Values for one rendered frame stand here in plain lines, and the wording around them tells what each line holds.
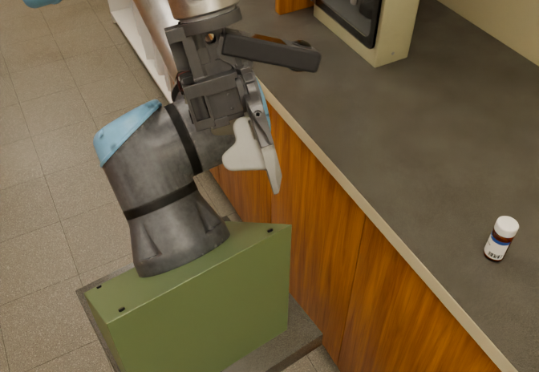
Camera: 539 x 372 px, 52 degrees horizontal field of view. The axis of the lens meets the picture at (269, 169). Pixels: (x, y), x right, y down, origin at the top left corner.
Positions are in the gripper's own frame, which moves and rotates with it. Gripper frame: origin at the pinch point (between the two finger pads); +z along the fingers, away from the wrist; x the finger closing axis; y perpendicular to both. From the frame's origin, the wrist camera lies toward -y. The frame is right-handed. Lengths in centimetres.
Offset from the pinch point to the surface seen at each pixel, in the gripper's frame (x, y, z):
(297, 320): -14.2, 0.7, 35.0
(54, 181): -183, 77, 54
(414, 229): -27, -28, 34
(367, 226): -42, -23, 39
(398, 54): -79, -51, 13
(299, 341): -10.6, 1.5, 36.4
